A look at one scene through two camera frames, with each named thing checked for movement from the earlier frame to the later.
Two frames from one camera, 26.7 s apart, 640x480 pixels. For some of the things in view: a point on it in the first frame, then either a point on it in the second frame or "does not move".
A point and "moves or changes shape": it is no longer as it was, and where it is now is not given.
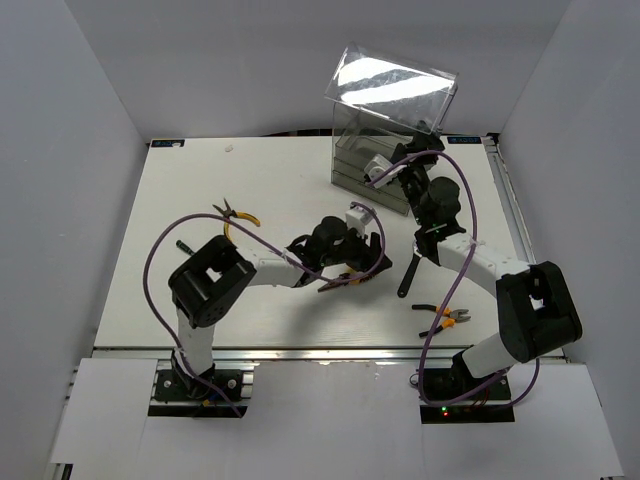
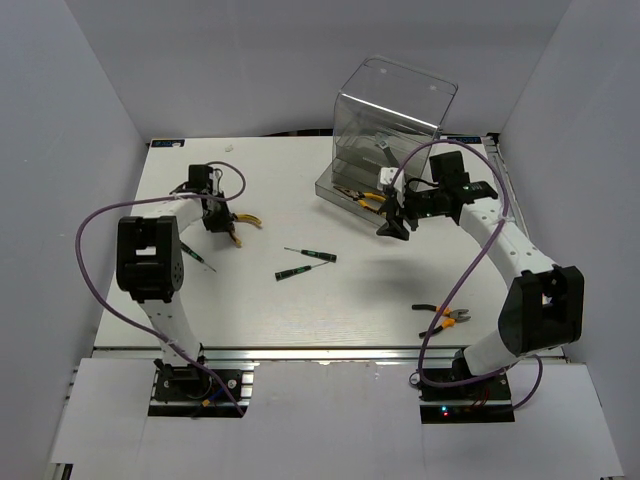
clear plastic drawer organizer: x=380 y=102 moves or changes shape
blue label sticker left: x=168 y=143 does not move
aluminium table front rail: x=442 y=356 does not move
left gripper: x=367 y=258 → x=223 y=223
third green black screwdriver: x=183 y=246 does not move
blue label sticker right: x=464 y=140 does not move
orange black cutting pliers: x=454 y=315 does not move
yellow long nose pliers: x=351 y=277 → x=357 y=196
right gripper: x=423 y=140 → x=394 y=227
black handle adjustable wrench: x=403 y=289 → x=388 y=152
